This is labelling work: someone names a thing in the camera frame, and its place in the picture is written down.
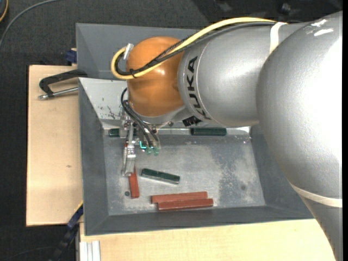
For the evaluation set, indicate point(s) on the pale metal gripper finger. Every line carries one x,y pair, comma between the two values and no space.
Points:
128,165

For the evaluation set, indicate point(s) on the red-brown flat block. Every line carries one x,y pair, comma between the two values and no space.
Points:
134,186
185,204

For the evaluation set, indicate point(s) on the dark green flat block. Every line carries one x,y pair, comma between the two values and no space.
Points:
160,176
208,131
114,132

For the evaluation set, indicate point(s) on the grey metal bin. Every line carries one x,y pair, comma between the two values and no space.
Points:
195,162

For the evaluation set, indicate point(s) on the pale flat board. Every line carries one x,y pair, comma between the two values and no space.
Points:
53,151

